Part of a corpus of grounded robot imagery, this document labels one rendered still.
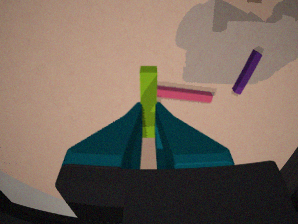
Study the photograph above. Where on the purple rod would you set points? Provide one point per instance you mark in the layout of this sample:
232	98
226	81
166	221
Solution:
247	72

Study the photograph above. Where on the pink rod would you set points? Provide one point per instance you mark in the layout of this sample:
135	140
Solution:
184	94

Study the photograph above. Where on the lime green rod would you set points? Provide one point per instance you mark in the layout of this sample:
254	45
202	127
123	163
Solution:
148	99

